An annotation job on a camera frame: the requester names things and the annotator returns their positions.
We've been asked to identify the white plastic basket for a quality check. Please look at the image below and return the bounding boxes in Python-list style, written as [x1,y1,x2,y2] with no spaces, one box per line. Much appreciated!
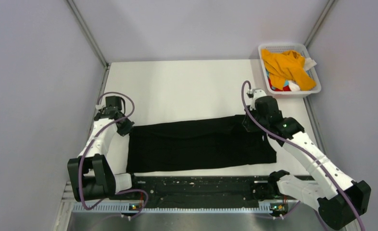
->
[258,42,322,98]

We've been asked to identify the orange t shirt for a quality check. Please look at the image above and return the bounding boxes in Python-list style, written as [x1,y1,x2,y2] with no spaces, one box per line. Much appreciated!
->
[261,49,316,91]

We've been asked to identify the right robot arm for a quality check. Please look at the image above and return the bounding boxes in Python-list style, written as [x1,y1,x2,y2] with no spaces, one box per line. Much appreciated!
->
[241,89,371,231]

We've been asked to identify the black t shirt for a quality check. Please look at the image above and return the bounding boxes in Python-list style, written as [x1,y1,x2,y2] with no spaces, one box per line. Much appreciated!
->
[126,115,277,173]

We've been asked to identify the red blue cloth in basket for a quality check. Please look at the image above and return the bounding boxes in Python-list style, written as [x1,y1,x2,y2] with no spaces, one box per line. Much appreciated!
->
[267,76,291,91]

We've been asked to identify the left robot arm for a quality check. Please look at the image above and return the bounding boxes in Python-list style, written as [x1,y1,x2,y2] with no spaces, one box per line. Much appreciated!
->
[67,92,139,202]

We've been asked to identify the white cloth in basket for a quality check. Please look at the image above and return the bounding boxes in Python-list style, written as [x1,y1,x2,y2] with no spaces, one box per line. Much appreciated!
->
[303,58,317,71]

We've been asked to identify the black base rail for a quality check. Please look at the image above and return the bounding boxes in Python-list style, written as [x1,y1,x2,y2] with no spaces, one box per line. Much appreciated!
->
[108,176,292,209]

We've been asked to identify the white cable duct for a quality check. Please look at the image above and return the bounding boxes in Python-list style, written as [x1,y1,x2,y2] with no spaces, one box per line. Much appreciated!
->
[90,201,273,214]

